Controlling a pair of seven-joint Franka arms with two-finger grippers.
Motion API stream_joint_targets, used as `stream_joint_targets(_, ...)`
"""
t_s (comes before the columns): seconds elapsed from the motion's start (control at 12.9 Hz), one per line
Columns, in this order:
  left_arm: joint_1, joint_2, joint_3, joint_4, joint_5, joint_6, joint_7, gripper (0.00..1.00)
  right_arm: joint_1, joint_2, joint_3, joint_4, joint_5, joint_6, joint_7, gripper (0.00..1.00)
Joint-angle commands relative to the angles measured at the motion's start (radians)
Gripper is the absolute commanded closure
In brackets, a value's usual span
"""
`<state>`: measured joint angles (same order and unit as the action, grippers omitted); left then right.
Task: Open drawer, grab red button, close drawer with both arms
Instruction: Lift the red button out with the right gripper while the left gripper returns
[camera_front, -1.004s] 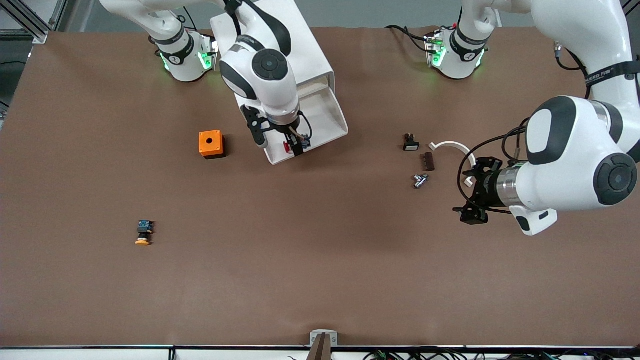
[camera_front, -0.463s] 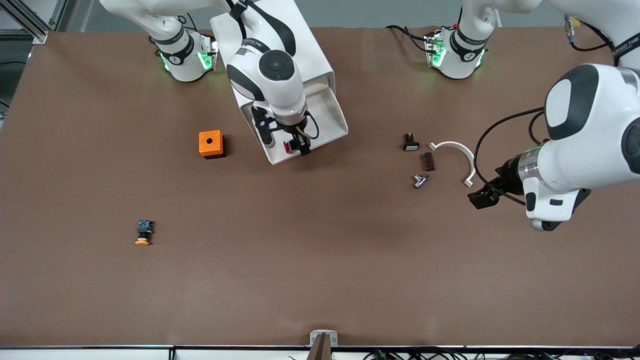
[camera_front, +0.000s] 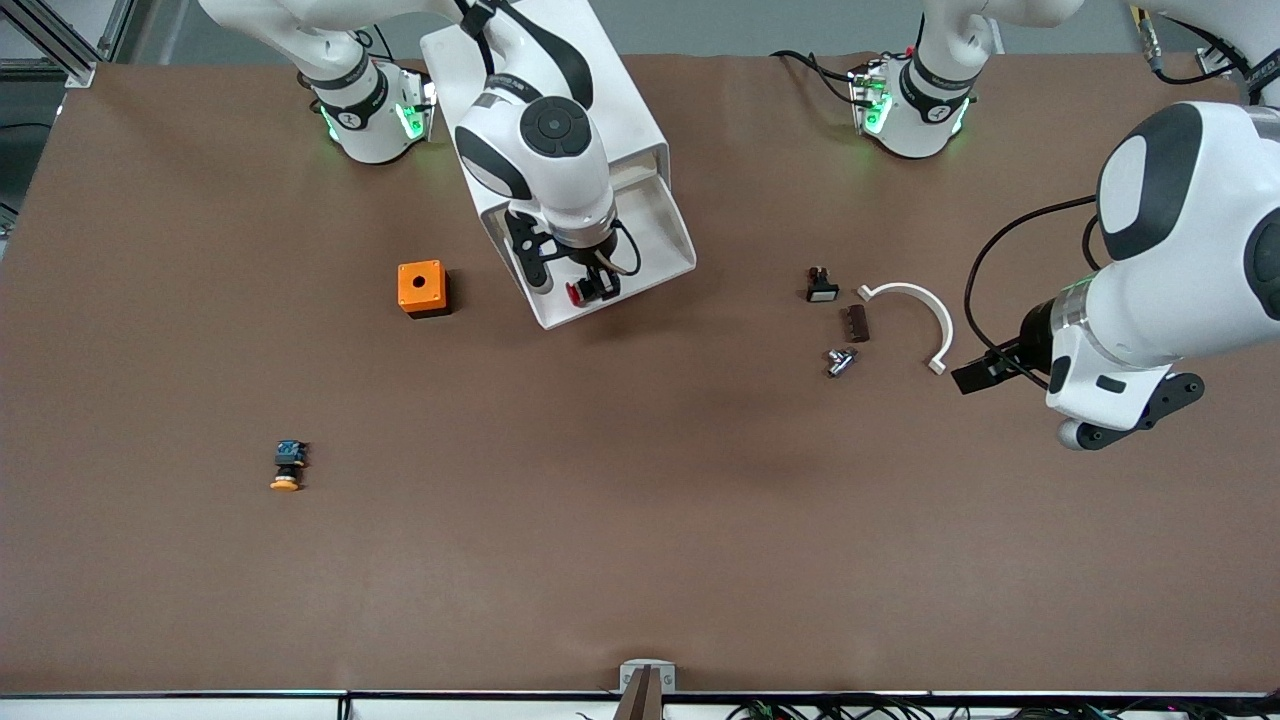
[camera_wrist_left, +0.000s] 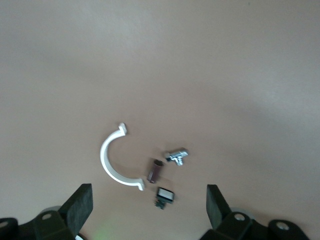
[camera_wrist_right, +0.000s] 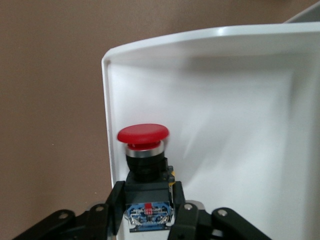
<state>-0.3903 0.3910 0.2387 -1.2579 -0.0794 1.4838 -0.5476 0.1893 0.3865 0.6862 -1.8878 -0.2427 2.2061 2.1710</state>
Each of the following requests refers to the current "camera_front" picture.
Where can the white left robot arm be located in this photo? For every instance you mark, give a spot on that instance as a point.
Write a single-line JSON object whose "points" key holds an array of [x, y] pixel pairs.
{"points": [[1190, 230]]}

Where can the grey metal mounting bracket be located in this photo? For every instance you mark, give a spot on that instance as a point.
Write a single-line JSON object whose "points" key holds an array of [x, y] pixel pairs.
{"points": [[630, 680]]}

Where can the small silver metal part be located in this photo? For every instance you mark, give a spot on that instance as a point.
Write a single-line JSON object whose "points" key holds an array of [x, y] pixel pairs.
{"points": [[840, 362]]}

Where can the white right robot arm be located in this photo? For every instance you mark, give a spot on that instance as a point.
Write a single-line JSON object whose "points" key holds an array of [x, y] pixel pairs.
{"points": [[555, 125]]}

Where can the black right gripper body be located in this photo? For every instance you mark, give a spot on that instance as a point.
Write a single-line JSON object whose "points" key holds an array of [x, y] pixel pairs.
{"points": [[587, 266]]}

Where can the small brown block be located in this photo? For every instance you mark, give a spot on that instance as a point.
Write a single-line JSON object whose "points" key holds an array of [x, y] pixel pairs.
{"points": [[857, 323]]}

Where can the orange button enclosure box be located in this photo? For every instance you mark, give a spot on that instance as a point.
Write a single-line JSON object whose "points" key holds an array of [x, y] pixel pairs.
{"points": [[410, 295]]}

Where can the grey white drawer cabinet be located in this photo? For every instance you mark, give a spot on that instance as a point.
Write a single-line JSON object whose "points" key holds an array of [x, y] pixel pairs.
{"points": [[630, 100]]}

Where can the aluminium frame profile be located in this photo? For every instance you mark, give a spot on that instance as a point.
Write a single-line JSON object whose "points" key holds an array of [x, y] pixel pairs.
{"points": [[80, 72], [1215, 62]]}

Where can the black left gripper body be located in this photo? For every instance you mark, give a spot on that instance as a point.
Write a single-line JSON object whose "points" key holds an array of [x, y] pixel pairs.
{"points": [[1031, 343]]}

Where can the white curved plastic bracket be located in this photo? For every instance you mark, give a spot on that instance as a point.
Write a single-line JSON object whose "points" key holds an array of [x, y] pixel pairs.
{"points": [[944, 340]]}

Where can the orange mushroom push button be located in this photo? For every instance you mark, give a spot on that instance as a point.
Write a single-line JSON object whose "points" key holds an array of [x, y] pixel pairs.
{"points": [[290, 455]]}

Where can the black white-capped push button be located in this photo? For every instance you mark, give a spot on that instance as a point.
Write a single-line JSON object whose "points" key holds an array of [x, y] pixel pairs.
{"points": [[822, 292]]}

